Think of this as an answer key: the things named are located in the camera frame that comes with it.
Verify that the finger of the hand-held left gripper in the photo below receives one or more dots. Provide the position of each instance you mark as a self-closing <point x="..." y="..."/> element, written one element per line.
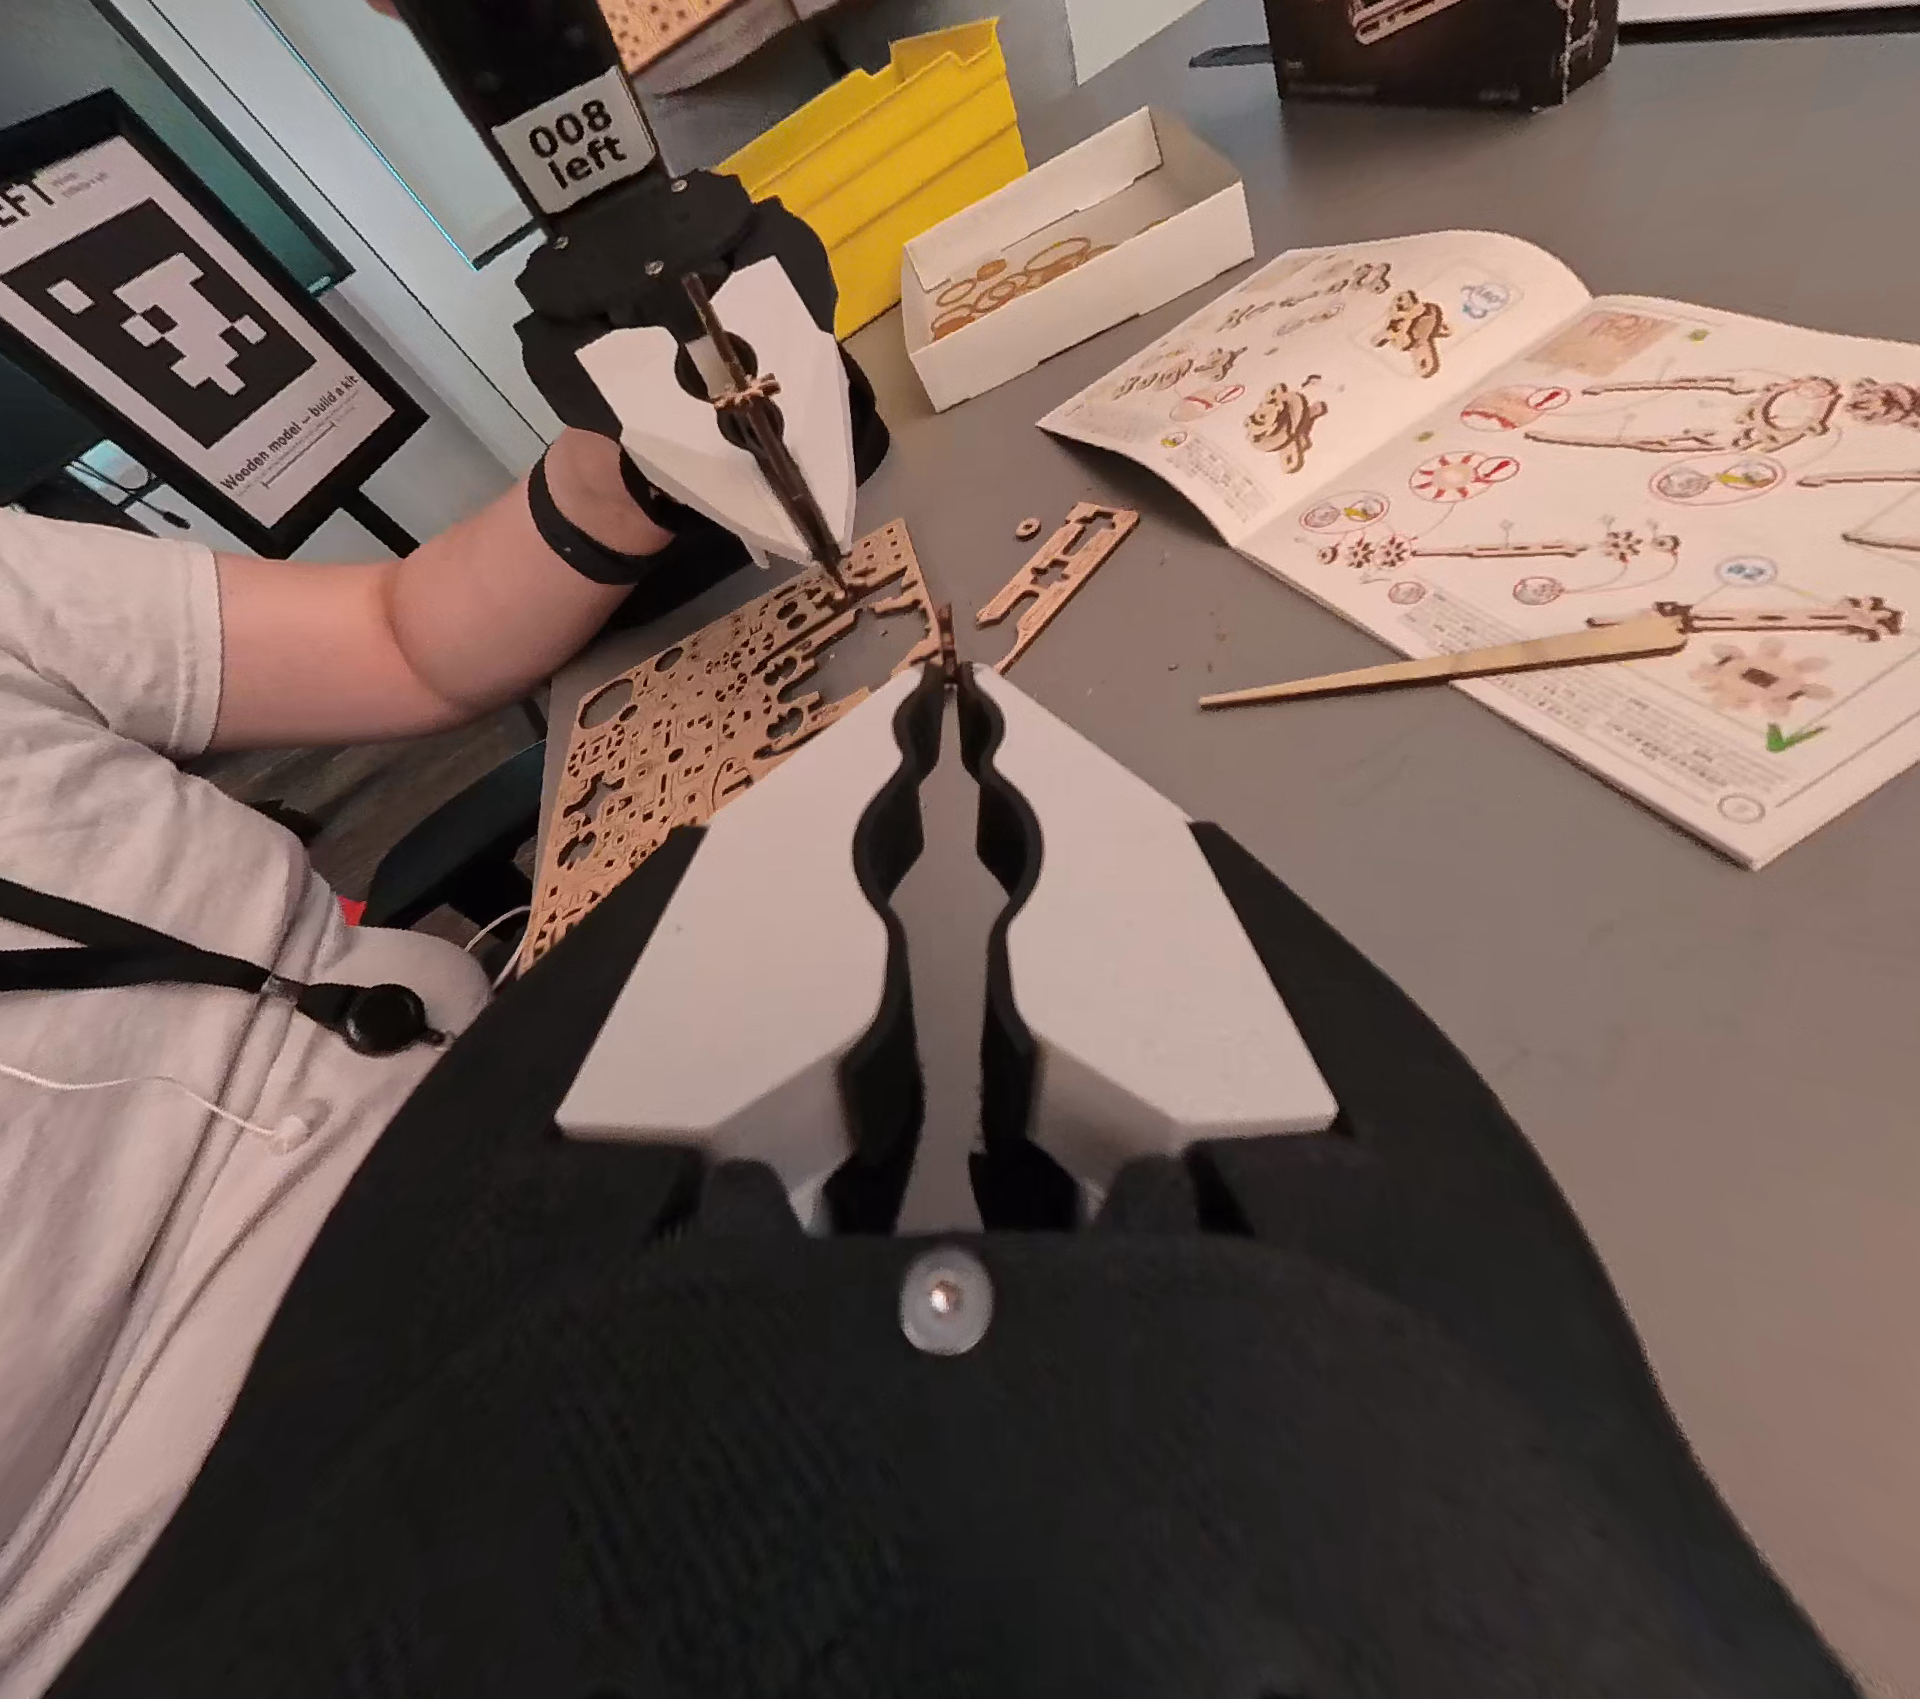
<point x="660" y="409"/>
<point x="803" y="379"/>

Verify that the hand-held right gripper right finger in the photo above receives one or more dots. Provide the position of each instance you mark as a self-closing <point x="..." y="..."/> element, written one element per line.
<point x="1148" y="981"/>

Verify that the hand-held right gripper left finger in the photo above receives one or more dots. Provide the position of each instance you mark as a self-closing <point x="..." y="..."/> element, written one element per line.
<point x="720" y="965"/>

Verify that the dark wooden cross-shaped model part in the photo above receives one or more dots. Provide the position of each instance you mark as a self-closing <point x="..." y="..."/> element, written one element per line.
<point x="747" y="391"/>

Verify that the small dark wooden pin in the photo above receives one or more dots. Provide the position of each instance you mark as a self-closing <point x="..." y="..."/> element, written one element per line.
<point x="950" y="651"/>

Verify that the person's left forearm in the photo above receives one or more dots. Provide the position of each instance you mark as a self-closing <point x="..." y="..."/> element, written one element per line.
<point x="405" y="635"/>

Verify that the black wristband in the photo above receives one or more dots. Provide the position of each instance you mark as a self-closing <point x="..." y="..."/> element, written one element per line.
<point x="578" y="537"/>

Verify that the yellow plastic bin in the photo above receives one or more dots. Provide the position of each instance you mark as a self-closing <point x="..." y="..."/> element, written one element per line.
<point x="885" y="169"/>

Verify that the black office chair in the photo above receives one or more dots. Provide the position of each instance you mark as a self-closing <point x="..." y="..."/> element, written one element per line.
<point x="450" y="831"/>

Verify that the wooden cut-out strip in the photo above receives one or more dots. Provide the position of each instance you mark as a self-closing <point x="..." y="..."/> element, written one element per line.
<point x="1050" y="575"/>

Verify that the white shallow cardboard box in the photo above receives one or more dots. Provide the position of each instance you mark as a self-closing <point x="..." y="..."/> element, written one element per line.
<point x="1111" y="259"/>

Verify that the pointed wooden stick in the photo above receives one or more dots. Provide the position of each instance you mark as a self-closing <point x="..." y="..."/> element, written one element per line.
<point x="1441" y="669"/>

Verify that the black-framed marker sign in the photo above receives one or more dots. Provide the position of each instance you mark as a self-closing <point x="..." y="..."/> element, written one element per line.
<point x="164" y="335"/>

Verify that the open instruction booklet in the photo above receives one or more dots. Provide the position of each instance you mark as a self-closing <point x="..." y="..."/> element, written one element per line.
<point x="1575" y="485"/>

